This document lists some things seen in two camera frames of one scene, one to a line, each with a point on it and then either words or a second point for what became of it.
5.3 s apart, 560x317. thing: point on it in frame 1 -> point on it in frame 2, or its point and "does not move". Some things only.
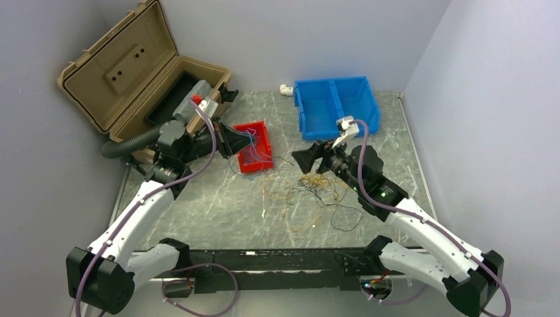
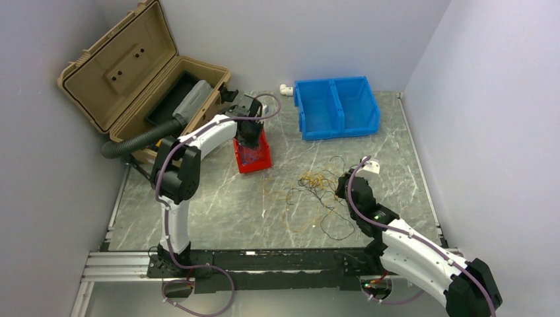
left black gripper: (236, 140) -> (252, 143)
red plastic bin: (256, 154) does not move
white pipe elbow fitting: (285, 90) does not move
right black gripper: (306, 158) -> (339, 190)
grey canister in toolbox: (186, 109) does not move
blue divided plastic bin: (320, 103) does not move
